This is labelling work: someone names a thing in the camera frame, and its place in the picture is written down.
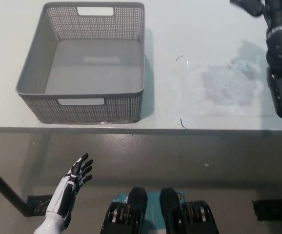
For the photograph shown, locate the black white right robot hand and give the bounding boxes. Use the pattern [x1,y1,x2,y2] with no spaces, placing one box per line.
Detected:
[230,0,282,30]

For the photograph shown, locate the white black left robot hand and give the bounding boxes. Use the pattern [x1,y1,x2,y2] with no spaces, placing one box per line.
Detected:
[45,153,94,221]

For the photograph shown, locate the black ribbed robot body block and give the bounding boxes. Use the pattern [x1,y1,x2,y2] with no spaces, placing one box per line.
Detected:
[101,187,148,234]
[159,187,220,234]

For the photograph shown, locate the black table leg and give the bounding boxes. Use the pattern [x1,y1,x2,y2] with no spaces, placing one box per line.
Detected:
[0,158,33,217]

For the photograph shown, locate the black robot legs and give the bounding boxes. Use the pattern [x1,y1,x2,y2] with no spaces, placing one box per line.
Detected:
[111,191,184,232]

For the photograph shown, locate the grey perforated plastic basket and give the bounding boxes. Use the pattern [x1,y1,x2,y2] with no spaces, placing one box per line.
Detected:
[15,2,146,124]

